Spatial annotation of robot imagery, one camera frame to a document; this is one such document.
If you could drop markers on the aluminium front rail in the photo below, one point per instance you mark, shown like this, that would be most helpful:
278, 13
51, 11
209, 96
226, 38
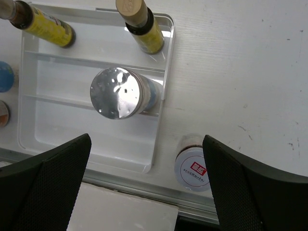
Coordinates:
156, 184

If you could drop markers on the white lid spice jar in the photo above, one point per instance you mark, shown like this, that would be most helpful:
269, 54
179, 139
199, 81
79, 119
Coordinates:
189, 168
4, 114

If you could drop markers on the white plastic organizer tray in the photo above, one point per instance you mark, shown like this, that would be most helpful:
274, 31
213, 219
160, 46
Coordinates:
54, 87

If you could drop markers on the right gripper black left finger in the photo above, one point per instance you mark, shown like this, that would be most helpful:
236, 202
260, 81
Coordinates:
39, 193

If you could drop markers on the yellow label sauce bottle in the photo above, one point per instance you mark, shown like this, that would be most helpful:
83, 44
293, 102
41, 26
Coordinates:
142, 25
34, 21

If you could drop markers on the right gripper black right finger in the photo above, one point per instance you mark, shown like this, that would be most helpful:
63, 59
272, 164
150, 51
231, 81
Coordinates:
252, 196

